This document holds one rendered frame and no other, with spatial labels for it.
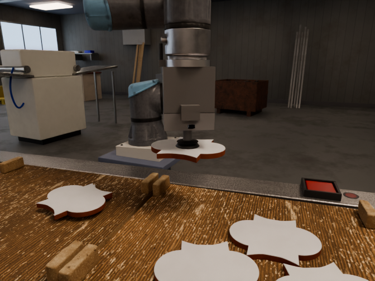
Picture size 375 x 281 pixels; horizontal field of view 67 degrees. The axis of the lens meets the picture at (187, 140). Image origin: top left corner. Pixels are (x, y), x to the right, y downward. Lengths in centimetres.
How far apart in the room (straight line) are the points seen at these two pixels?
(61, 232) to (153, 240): 15
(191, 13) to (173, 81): 10
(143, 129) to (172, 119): 58
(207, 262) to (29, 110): 446
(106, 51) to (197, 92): 1129
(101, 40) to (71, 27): 152
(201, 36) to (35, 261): 40
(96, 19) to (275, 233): 48
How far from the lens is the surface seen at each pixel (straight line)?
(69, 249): 44
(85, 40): 1241
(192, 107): 45
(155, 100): 103
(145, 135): 104
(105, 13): 58
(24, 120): 490
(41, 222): 57
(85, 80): 989
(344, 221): 59
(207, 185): 70
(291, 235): 49
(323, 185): 74
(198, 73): 46
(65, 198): 60
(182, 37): 46
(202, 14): 47
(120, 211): 56
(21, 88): 482
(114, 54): 1151
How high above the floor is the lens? 120
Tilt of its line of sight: 15 degrees down
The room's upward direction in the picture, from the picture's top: straight up
